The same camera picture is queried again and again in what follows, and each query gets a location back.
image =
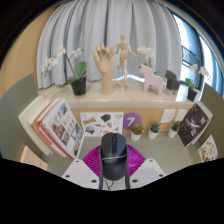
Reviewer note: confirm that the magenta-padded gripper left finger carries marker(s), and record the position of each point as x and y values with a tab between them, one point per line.
78	171

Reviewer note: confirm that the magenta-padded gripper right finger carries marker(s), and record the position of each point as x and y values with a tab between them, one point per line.
148	171

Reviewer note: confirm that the black computer mouse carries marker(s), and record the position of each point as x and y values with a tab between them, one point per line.
113	156

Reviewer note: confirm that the small succulent in white pot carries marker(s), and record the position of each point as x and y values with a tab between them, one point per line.
136	135
153	133

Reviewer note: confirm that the red and white magazine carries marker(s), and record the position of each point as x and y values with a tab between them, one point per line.
65	128

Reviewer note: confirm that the spiky succulent in white pot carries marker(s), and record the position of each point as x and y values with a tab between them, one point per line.
172	132

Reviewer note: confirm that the beige card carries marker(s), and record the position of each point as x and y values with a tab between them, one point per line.
33	158

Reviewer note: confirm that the brown cover book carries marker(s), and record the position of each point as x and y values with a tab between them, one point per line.
41	136

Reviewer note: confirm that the white picture sticker sheet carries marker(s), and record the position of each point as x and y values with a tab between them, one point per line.
100	124

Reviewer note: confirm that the purple round number sign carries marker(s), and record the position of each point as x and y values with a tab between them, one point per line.
131	120

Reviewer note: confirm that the colourful sticker sheet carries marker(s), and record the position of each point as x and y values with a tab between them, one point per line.
208	149

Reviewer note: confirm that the black cover book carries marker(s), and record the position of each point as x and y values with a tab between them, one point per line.
193	125

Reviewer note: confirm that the thick white book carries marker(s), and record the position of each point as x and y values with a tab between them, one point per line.
28	123

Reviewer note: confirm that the white orchid in black pot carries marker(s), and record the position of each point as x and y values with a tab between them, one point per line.
145	52
79	87
191	95

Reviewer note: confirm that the pink horse figure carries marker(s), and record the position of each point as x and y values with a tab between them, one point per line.
151	80

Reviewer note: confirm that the black horse figure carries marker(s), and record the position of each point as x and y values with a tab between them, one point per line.
172	81

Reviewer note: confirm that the wooden hand model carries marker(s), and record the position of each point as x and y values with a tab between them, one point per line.
105	63

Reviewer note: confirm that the wooden mannequin figure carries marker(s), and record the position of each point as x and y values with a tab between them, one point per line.
123	53

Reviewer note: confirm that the grey curtain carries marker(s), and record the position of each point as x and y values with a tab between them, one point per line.
90	26

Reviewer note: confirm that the large white wall socket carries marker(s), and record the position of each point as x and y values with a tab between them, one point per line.
167	115

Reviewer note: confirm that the small white wall socket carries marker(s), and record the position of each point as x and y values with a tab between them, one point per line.
181	115

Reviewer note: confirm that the window with dark frame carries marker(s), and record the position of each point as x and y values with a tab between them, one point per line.
190	43

